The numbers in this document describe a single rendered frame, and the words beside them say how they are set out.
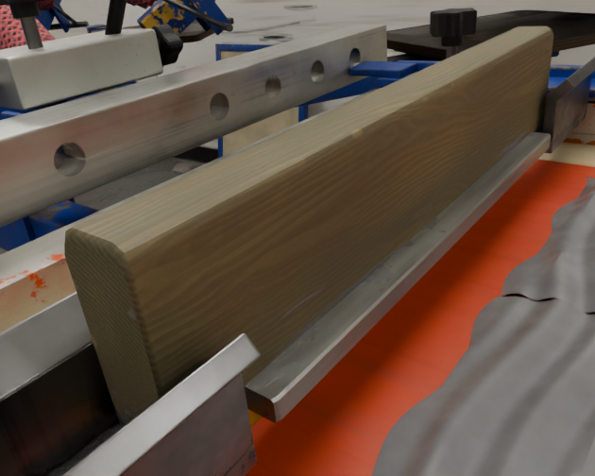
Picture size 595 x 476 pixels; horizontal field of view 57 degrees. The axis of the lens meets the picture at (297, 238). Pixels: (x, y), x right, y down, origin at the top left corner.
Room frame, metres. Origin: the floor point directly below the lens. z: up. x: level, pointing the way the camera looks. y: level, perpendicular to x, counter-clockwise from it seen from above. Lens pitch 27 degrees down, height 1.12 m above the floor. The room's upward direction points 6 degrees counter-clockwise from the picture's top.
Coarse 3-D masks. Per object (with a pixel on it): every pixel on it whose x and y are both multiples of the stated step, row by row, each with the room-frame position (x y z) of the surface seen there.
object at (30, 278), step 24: (360, 96) 0.54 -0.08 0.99; (144, 192) 0.34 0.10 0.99; (48, 240) 0.28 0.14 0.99; (0, 264) 0.26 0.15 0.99; (24, 264) 0.25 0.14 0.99; (48, 264) 0.25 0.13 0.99; (0, 288) 0.23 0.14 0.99; (24, 288) 0.24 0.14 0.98; (48, 288) 0.25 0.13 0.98; (72, 288) 0.26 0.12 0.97; (0, 312) 0.23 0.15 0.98; (24, 312) 0.24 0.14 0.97
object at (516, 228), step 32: (544, 160) 0.41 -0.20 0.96; (512, 192) 0.36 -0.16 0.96; (544, 192) 0.35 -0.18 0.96; (576, 192) 0.34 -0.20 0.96; (480, 224) 0.31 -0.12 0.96; (512, 224) 0.31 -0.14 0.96; (544, 224) 0.30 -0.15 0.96; (448, 256) 0.28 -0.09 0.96; (480, 256) 0.27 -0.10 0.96; (512, 256) 0.27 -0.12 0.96; (480, 288) 0.24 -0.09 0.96
